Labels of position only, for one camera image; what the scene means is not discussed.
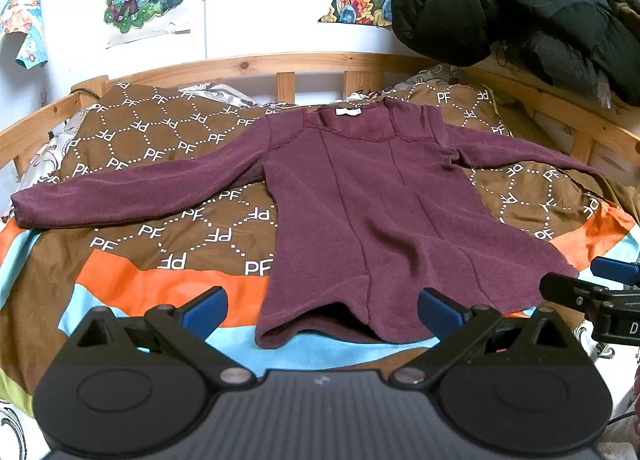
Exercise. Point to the wooden bed frame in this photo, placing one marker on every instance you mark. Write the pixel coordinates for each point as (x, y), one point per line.
(361, 71)

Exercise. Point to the small anime poster left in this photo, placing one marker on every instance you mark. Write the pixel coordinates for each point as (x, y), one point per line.
(25, 17)

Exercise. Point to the maroon long sleeve top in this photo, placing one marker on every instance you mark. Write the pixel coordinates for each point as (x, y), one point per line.
(372, 209)

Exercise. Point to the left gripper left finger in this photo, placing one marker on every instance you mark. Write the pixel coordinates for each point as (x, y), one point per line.
(134, 386)

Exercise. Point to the black puffer jacket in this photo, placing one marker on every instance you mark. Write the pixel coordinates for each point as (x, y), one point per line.
(575, 44)

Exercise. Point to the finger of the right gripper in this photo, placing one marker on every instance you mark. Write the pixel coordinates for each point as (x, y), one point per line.
(615, 270)
(567, 291)

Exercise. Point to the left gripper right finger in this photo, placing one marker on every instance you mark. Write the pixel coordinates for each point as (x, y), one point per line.
(501, 386)

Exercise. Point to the white patterned pillow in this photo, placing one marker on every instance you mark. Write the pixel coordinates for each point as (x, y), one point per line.
(220, 93)

